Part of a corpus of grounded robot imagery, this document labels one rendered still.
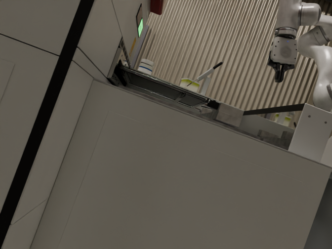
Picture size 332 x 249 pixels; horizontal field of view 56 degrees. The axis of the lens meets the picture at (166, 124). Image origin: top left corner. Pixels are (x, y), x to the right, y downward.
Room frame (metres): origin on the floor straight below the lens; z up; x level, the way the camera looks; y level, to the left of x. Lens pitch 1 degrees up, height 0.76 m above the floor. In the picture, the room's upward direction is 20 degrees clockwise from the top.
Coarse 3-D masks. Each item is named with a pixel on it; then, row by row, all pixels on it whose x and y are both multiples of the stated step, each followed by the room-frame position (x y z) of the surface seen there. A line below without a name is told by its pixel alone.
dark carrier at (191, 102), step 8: (120, 72) 1.06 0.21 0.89; (136, 80) 1.11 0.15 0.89; (144, 80) 1.04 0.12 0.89; (144, 88) 1.30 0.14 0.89; (152, 88) 1.19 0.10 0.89; (160, 88) 1.10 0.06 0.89; (168, 88) 1.02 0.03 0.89; (168, 96) 1.26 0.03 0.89; (176, 96) 1.16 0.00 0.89; (192, 104) 1.23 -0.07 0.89
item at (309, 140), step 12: (312, 108) 0.83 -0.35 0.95; (300, 120) 0.83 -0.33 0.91; (312, 120) 0.83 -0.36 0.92; (324, 120) 0.83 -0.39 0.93; (300, 132) 0.83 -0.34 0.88; (312, 132) 0.83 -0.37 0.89; (324, 132) 0.83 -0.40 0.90; (300, 144) 0.83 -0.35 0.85; (312, 144) 0.83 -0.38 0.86; (324, 144) 0.83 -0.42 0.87; (312, 156) 0.83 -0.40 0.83
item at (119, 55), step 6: (120, 48) 0.90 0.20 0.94; (120, 54) 0.91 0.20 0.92; (114, 60) 0.90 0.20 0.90; (120, 60) 0.97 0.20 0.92; (114, 66) 0.90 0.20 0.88; (126, 66) 1.14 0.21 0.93; (114, 72) 0.92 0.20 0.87; (108, 78) 0.91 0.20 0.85; (114, 78) 0.96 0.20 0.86; (114, 84) 1.06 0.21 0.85
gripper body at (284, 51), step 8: (280, 40) 1.20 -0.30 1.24; (288, 40) 1.20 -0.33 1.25; (296, 40) 1.21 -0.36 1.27; (272, 48) 1.21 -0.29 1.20; (280, 48) 1.20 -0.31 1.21; (288, 48) 1.20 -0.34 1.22; (296, 48) 1.20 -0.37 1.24; (272, 56) 1.20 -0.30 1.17; (280, 56) 1.20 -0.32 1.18; (288, 56) 1.20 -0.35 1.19; (296, 56) 1.21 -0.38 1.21; (280, 64) 1.25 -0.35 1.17; (288, 64) 1.24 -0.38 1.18
